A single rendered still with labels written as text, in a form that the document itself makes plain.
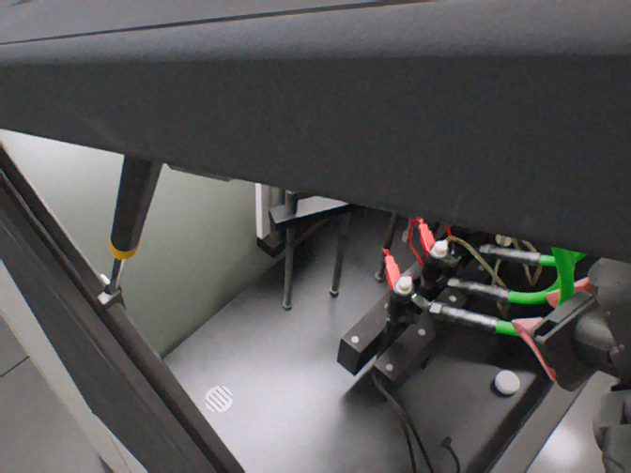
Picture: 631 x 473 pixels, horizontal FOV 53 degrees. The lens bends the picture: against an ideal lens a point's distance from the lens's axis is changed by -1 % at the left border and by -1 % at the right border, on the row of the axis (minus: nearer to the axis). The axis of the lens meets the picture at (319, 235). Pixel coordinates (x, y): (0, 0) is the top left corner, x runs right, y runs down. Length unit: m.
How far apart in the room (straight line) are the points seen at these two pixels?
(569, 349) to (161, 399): 0.38
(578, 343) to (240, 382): 0.60
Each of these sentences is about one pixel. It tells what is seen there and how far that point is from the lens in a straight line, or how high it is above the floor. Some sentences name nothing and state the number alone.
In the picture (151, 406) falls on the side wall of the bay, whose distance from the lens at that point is 0.62.
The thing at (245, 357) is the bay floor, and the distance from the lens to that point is 1.09.
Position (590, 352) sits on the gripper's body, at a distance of 0.63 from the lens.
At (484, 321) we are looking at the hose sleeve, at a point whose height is 1.17.
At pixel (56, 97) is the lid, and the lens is 0.21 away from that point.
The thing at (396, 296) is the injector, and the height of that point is 1.11.
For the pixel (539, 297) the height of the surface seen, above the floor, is 1.16.
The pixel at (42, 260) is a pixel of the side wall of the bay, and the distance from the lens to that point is 0.59.
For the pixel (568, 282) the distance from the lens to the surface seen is 0.65.
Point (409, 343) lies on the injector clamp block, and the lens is 0.95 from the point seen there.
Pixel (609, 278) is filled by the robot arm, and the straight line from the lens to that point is 0.54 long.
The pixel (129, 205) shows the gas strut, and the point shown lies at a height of 1.55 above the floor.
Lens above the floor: 1.81
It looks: 53 degrees down
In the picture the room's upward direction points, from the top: 6 degrees clockwise
